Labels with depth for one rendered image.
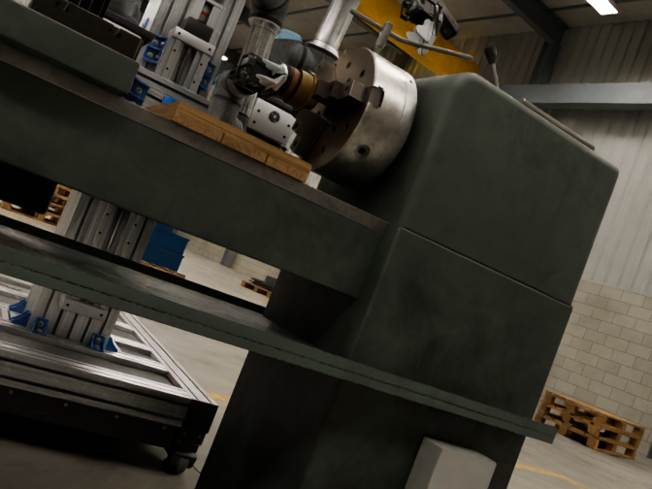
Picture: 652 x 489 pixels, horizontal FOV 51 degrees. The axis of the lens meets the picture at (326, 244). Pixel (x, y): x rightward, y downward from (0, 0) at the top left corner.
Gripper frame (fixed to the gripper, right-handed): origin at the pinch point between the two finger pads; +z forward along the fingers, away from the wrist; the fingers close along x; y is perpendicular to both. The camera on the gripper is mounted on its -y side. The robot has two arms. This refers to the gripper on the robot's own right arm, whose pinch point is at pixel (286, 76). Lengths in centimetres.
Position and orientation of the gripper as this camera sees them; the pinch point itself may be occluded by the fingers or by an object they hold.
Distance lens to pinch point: 155.0
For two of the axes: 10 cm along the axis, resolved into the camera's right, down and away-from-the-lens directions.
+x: 3.6, -9.3, 0.5
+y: -8.2, -3.4, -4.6
